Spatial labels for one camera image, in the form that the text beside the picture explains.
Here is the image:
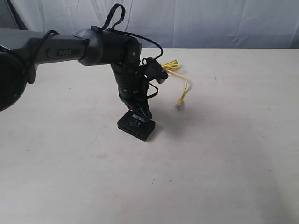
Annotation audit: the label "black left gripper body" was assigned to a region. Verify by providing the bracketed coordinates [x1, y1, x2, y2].
[111, 63, 149, 110]

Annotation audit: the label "small black box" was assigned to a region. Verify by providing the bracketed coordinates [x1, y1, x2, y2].
[117, 110, 156, 141]

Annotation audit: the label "yellow ethernet cable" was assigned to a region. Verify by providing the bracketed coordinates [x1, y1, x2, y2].
[161, 59, 189, 110]

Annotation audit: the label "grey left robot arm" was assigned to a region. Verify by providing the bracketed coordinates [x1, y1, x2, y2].
[0, 27, 152, 121]

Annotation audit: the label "white backdrop curtain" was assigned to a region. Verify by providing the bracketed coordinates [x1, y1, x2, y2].
[12, 0, 299, 49]

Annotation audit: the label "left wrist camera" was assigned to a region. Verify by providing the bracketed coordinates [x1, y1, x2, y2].
[141, 57, 169, 84]

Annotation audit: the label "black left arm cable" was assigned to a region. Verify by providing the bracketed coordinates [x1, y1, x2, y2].
[100, 3, 164, 101]

